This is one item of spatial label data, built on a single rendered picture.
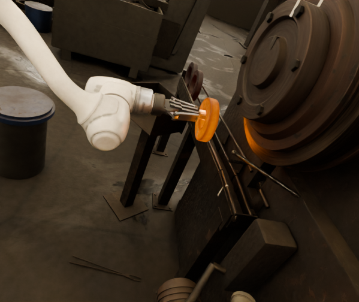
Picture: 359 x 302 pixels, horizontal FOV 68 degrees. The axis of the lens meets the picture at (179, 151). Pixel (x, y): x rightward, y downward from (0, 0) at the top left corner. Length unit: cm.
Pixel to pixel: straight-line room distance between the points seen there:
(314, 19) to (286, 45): 8
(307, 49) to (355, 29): 9
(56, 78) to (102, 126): 16
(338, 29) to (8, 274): 139
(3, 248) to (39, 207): 26
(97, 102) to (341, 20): 56
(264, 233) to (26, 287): 101
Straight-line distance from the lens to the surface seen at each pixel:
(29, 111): 149
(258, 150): 77
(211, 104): 91
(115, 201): 165
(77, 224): 154
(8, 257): 145
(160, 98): 89
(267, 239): 69
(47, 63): 77
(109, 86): 85
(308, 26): 62
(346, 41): 61
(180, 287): 84
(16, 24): 83
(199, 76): 160
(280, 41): 67
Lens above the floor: 124
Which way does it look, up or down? 34 degrees down
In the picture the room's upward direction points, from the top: 23 degrees clockwise
